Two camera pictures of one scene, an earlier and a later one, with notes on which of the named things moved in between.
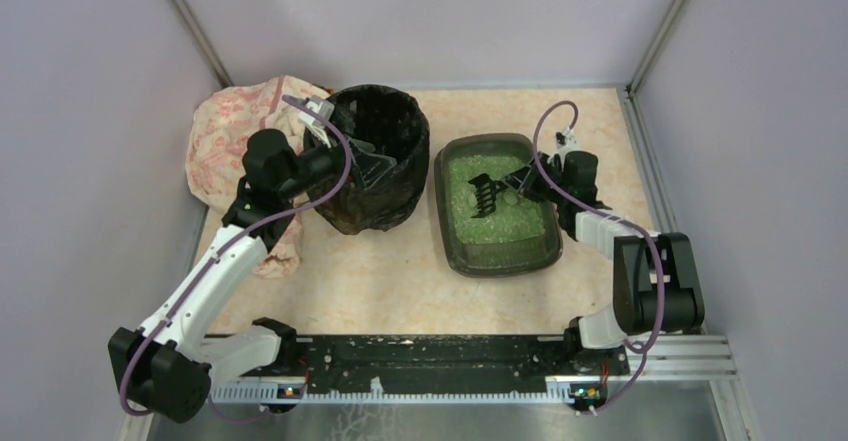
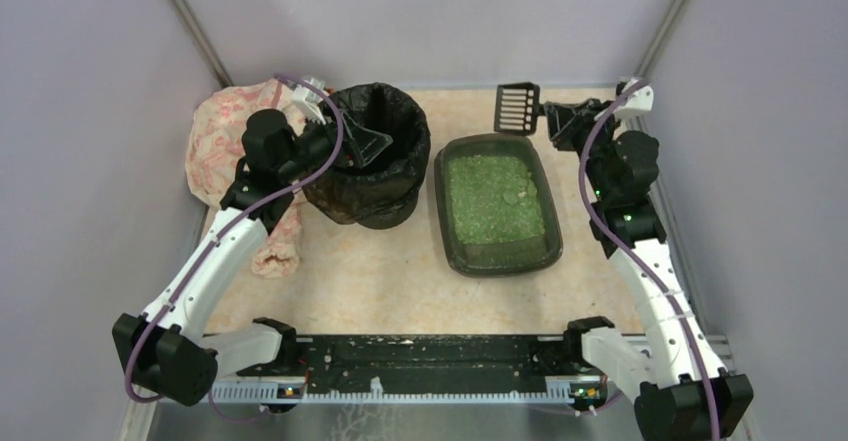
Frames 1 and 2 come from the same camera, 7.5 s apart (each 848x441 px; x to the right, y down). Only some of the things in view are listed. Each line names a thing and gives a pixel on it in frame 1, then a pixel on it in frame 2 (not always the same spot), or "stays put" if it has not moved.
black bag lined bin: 395,123 stays put
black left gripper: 348,157 -> 336,137
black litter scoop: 485,192 -> 517,107
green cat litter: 515,216 stays put
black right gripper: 539,177 -> 569,122
